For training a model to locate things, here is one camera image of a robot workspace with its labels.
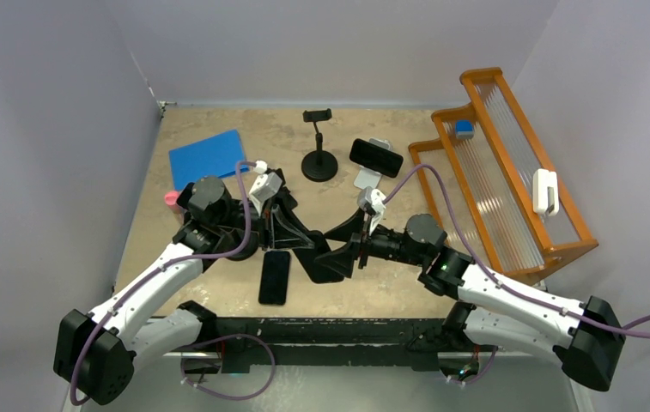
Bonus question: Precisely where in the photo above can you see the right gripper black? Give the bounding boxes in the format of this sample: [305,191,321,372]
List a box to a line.
[316,208,427,279]

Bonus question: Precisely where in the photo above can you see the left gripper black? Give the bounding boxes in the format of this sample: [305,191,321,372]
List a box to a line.
[215,191,316,251]

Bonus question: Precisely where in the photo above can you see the black phone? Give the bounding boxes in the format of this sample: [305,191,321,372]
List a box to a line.
[258,251,291,306]
[293,236,344,284]
[349,138,404,178]

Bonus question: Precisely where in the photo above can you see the black round-base pole stand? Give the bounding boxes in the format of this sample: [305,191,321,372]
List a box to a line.
[301,108,338,183]

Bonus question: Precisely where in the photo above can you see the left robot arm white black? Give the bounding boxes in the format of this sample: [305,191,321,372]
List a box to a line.
[53,169,343,406]

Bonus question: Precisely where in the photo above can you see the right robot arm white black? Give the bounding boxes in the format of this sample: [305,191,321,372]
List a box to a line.
[314,210,626,391]

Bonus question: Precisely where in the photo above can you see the silver phone stand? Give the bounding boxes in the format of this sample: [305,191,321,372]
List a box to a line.
[353,137,392,189]

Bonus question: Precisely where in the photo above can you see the black phone on silver stand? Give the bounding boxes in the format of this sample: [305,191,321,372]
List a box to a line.
[349,138,404,178]

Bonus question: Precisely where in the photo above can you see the pink cup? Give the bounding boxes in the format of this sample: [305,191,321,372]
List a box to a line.
[164,191,182,215]

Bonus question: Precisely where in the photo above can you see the orange wooden rack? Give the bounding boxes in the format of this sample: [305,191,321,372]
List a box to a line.
[409,67,598,285]

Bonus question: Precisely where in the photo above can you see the blue small block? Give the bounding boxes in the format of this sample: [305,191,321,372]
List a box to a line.
[454,119,475,141]

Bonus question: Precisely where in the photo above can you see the white clip on rack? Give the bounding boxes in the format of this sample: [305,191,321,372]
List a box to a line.
[532,168,560,216]

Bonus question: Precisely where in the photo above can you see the black base frame rail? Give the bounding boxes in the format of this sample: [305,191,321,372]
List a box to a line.
[82,316,542,377]

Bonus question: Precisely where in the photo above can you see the purple cable loop front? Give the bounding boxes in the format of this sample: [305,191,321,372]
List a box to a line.
[179,333,278,403]

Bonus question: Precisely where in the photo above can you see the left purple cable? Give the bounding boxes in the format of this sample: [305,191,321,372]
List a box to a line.
[68,160,260,407]

